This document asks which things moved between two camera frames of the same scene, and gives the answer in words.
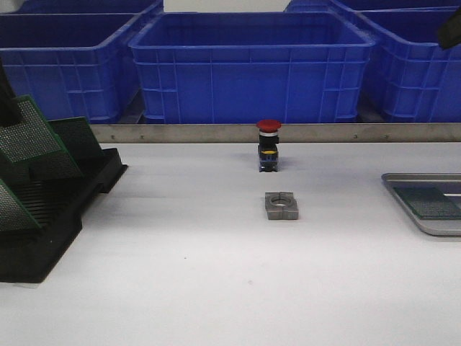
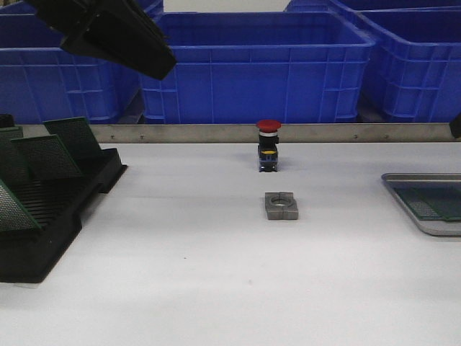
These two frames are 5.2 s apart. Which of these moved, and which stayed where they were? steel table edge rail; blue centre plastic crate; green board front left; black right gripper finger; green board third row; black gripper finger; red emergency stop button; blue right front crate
Moved: black gripper finger; green board third row; black right gripper finger
Stayed: red emergency stop button; steel table edge rail; blue centre plastic crate; green board front left; blue right front crate
